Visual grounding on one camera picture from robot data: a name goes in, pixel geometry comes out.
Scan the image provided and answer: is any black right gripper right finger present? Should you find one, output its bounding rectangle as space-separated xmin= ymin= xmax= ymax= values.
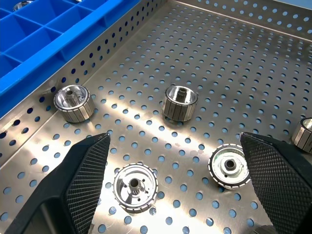
xmin=240 ymin=132 xmax=312 ymax=234

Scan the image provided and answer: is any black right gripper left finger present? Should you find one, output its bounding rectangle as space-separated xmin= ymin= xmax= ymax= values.
xmin=4 ymin=133 xmax=112 ymax=234

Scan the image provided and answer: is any blue compartment tray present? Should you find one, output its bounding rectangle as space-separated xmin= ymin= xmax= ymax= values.
xmin=0 ymin=0 xmax=147 ymax=119

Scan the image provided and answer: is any perforated stainless steel tray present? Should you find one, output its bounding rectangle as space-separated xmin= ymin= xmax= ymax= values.
xmin=0 ymin=0 xmax=312 ymax=234

